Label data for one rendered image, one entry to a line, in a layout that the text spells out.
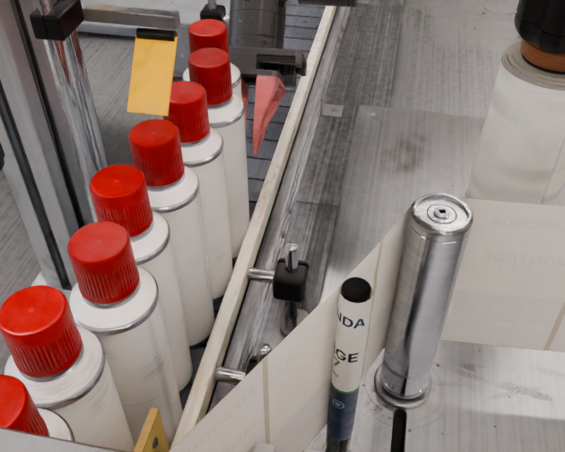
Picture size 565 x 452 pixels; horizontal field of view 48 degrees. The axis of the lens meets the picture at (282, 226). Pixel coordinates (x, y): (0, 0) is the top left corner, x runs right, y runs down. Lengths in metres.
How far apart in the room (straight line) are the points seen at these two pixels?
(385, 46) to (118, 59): 0.44
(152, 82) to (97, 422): 0.23
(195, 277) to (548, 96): 0.31
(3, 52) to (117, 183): 0.17
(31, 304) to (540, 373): 0.40
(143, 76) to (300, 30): 0.58
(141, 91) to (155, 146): 0.06
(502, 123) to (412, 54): 0.51
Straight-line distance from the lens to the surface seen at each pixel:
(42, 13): 0.46
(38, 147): 0.55
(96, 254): 0.34
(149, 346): 0.39
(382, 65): 1.03
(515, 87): 0.56
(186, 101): 0.45
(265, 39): 0.63
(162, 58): 0.46
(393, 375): 0.49
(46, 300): 0.33
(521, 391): 0.55
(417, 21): 1.19
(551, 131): 0.57
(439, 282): 0.41
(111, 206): 0.38
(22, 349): 0.33
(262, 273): 0.56
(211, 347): 0.50
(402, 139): 0.78
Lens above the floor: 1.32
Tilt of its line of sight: 43 degrees down
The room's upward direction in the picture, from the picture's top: straight up
